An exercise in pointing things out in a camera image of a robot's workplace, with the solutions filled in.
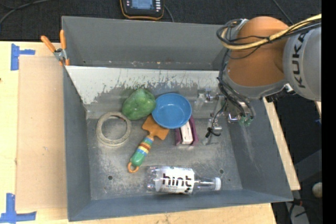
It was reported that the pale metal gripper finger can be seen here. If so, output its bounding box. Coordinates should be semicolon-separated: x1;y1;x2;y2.
194;88;225;111
202;112;229;146

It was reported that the blue bowl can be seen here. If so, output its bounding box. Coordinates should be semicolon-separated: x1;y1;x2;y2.
151;93;193;130

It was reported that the grey metal bin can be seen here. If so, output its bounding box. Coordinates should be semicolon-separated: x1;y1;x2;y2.
61;15;294;222

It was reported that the clear plastic bottle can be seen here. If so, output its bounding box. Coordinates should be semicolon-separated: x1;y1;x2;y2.
146;165;222;195

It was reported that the green toy bell pepper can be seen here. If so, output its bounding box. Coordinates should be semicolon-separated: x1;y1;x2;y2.
121;88;157;121

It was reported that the beige tape roll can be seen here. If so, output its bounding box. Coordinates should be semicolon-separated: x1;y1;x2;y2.
96;111;132;147

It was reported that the brown cardboard board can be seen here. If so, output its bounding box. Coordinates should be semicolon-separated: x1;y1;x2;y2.
15;55;69;215

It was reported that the orange toy trowel striped handle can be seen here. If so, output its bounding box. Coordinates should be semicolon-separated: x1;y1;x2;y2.
127;114;170;174

